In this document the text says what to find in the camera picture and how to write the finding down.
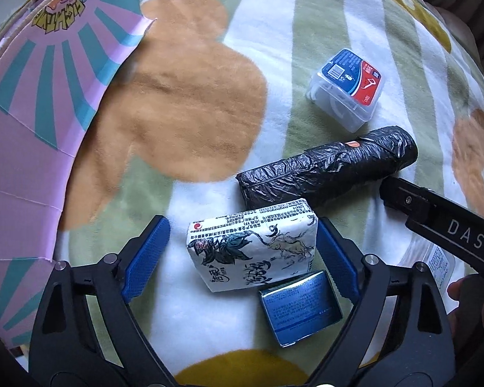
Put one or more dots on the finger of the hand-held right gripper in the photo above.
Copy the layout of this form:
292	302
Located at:
407	197

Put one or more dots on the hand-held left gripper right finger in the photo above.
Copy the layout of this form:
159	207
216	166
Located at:
341	262

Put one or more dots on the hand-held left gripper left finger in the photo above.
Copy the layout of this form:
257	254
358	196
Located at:
143	258

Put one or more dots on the black garbage bag roll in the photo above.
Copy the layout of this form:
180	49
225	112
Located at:
326	169

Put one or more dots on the white paper-wrapped tea brick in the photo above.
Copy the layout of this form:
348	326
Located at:
250	246

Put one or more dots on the person's right hand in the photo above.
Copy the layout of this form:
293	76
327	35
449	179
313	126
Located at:
474	302

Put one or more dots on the clear plastic packet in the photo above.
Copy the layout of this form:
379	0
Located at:
431	260

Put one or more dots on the small blue cardboard box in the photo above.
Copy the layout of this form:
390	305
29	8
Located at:
300	308

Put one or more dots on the clear plastic floss pick box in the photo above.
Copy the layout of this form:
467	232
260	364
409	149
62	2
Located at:
345	88

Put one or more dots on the pink printed cardboard box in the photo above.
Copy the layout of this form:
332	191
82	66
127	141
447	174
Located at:
44	129

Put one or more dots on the striped bear printed blanket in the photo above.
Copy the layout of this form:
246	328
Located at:
306	28

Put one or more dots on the dark brown cushion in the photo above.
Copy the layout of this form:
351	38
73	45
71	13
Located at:
468	4

